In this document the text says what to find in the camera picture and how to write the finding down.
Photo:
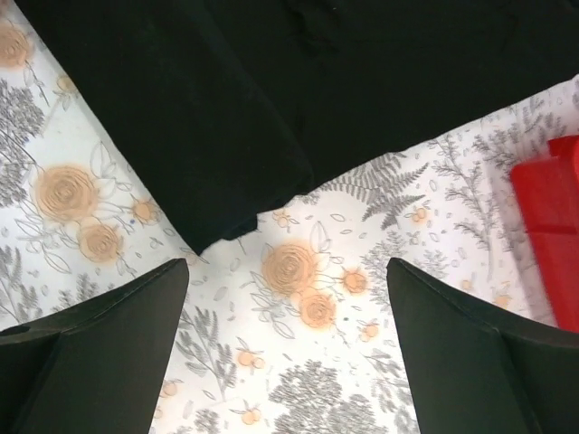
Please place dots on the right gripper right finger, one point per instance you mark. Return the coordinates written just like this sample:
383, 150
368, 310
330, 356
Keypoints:
474, 367

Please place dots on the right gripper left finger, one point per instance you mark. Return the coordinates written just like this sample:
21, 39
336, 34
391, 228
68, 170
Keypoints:
97, 367

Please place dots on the black t shirt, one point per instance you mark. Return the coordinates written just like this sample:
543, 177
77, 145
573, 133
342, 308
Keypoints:
226, 109

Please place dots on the floral table mat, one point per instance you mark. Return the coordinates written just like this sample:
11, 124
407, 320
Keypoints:
288, 329

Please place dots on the red plastic bin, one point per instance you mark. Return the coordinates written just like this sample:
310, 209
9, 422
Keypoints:
546, 188

